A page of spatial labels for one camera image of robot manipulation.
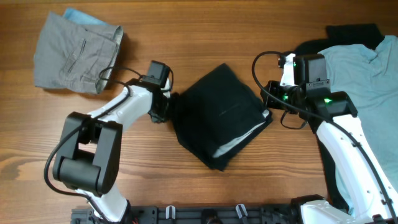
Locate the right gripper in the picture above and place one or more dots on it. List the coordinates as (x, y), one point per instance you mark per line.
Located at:
(273, 86)

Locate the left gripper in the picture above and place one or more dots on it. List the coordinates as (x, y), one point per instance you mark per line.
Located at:
(157, 117)

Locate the black shorts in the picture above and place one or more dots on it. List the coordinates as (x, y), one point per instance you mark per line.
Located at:
(217, 117)

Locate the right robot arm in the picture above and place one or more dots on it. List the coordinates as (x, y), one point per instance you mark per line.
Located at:
(359, 190)

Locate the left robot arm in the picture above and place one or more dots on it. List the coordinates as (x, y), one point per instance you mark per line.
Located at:
(85, 163)

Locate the light teal t-shirt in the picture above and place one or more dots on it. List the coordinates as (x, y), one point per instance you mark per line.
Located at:
(369, 77)

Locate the black garment under pile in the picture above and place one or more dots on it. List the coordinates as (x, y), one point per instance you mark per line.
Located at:
(370, 36)

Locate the folded grey shorts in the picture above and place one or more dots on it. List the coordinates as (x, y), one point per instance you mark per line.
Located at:
(72, 55)

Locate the light blue folded garment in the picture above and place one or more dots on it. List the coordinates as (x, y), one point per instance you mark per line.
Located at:
(80, 17)

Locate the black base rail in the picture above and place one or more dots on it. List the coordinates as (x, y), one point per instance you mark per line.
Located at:
(240, 213)

